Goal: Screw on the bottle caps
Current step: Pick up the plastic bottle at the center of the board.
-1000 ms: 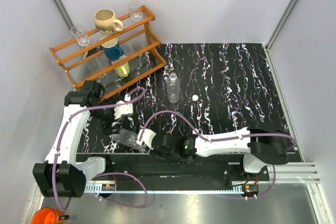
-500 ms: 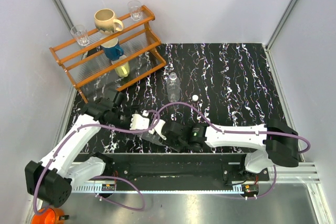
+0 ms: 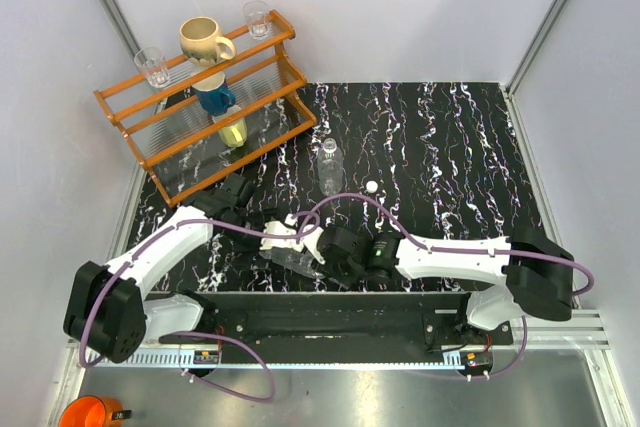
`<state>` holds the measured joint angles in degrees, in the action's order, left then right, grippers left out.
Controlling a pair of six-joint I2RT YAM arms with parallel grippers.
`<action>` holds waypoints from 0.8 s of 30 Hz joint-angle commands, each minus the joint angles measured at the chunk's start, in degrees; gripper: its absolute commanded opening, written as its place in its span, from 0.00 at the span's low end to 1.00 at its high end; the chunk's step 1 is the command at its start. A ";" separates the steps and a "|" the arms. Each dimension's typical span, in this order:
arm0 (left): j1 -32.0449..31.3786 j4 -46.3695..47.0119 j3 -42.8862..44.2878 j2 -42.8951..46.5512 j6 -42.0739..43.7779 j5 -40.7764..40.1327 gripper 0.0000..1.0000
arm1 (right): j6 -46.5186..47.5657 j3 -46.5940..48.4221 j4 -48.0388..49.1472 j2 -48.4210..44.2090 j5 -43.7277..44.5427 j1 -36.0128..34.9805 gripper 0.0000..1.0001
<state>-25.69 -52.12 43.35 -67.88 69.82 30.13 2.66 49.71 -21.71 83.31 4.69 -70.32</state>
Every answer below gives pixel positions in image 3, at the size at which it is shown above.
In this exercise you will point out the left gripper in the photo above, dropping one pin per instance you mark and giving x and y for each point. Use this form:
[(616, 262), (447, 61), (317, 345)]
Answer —
[(252, 249)]

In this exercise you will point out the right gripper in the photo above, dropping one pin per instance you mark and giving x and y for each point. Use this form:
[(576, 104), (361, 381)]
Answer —
[(328, 270)]

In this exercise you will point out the clear plastic bottle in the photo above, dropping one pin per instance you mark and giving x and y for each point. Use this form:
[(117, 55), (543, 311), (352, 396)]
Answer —
[(330, 167), (302, 263)]

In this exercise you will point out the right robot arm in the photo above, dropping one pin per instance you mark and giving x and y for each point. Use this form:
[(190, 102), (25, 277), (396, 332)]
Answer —
[(526, 273)]

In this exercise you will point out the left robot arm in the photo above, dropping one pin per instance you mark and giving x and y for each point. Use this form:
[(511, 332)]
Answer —
[(109, 310)]

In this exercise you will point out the white bottle cap far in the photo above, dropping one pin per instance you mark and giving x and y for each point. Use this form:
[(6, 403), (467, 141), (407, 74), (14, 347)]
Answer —
[(371, 186)]

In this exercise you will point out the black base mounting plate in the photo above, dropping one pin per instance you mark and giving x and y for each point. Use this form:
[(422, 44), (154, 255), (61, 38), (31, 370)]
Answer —
[(432, 320)]

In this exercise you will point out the yellow ceramic mug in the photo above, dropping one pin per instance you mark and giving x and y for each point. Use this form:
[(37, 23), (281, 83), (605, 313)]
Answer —
[(233, 135)]

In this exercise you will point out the orange wooden shelf rack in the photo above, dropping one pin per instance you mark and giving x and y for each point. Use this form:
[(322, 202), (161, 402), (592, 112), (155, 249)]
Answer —
[(176, 142)]

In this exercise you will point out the blue ceramic mug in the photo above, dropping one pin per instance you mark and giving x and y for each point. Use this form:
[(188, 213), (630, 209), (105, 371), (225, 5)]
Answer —
[(214, 95)]

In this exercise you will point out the beige ceramic mug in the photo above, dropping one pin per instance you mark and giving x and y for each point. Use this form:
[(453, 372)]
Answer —
[(203, 42)]

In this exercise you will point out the clear drinking glass left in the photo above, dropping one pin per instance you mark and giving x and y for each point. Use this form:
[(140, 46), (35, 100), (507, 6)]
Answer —
[(152, 64)]

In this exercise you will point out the clear drinking glass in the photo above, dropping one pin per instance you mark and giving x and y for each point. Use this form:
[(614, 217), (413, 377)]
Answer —
[(257, 17), (152, 64)]

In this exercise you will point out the clear drinking glass right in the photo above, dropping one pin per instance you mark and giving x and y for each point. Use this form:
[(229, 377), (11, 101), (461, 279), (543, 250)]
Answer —
[(257, 17)]

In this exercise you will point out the orange cup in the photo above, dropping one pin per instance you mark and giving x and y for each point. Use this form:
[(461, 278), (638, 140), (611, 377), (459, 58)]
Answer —
[(94, 411)]

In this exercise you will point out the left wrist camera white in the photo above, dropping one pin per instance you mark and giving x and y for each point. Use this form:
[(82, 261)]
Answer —
[(282, 235)]

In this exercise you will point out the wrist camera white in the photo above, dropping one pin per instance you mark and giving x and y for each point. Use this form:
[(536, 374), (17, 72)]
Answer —
[(310, 239), (282, 235)]

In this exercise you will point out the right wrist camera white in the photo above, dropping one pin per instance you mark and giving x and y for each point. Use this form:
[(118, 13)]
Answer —
[(310, 239)]

